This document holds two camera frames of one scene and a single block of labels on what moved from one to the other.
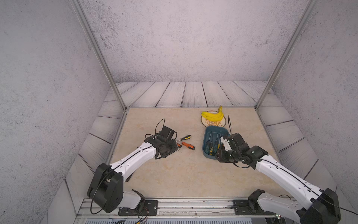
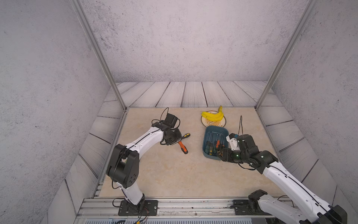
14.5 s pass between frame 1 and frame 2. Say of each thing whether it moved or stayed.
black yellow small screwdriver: moved
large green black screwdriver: stayed
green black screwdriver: stayed
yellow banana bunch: stayed
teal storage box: stayed
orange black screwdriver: moved
